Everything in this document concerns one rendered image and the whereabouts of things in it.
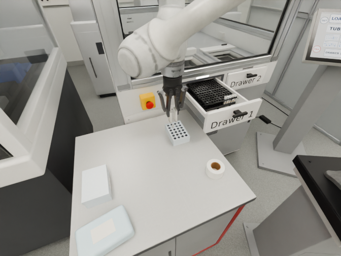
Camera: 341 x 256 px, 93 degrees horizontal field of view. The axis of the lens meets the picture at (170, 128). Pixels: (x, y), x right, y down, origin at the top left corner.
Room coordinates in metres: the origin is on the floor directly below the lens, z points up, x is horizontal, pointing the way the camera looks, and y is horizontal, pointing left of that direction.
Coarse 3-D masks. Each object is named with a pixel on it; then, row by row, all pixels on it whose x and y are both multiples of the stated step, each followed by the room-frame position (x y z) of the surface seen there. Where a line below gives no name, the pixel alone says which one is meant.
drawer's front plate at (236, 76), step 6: (264, 66) 1.01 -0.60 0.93; (234, 72) 0.93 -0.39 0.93; (240, 72) 0.93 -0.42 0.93; (246, 72) 0.94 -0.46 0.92; (252, 72) 0.96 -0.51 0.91; (258, 72) 0.98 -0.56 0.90; (264, 72) 1.00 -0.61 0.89; (228, 78) 0.90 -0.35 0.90; (234, 78) 0.92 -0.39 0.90; (240, 78) 0.93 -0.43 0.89; (246, 78) 0.95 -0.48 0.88; (252, 78) 0.97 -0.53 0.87; (258, 78) 0.99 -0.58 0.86; (228, 84) 0.90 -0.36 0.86; (240, 84) 0.94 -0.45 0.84; (246, 84) 0.95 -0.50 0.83; (252, 84) 0.97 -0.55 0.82
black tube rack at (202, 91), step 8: (208, 80) 0.89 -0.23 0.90; (192, 88) 0.79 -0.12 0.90; (200, 88) 0.79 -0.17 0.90; (208, 88) 0.79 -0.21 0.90; (216, 88) 0.79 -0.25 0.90; (224, 88) 0.79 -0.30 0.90; (192, 96) 0.77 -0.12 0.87; (200, 96) 0.72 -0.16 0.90; (208, 96) 0.72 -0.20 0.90; (216, 96) 0.71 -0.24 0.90; (224, 96) 0.71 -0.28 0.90; (200, 104) 0.68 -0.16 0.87; (216, 104) 0.68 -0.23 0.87; (224, 104) 0.68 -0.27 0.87
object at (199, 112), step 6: (216, 78) 0.92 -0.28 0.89; (222, 84) 0.86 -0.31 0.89; (234, 90) 0.77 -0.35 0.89; (186, 96) 0.75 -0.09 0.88; (240, 96) 0.72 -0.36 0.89; (186, 102) 0.74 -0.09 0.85; (192, 102) 0.69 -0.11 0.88; (240, 102) 0.70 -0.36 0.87; (192, 108) 0.68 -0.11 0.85; (198, 108) 0.63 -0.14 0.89; (198, 114) 0.62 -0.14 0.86; (204, 114) 0.58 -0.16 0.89
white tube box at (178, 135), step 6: (168, 126) 0.60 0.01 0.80; (174, 126) 0.60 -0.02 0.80; (180, 126) 0.60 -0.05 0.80; (168, 132) 0.56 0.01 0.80; (174, 132) 0.56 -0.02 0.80; (180, 132) 0.56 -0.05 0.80; (186, 132) 0.56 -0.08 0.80; (174, 138) 0.53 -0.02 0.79; (180, 138) 0.52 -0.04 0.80; (186, 138) 0.53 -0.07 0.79; (174, 144) 0.51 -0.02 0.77
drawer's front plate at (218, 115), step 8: (240, 104) 0.59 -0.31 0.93; (248, 104) 0.60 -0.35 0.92; (256, 104) 0.62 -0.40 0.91; (208, 112) 0.54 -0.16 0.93; (216, 112) 0.54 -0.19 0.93; (224, 112) 0.56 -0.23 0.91; (232, 112) 0.57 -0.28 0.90; (248, 112) 0.61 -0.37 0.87; (256, 112) 0.63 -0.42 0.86; (208, 120) 0.53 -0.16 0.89; (216, 120) 0.54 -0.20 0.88; (240, 120) 0.59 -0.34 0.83; (208, 128) 0.53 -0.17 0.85; (216, 128) 0.55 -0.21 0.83
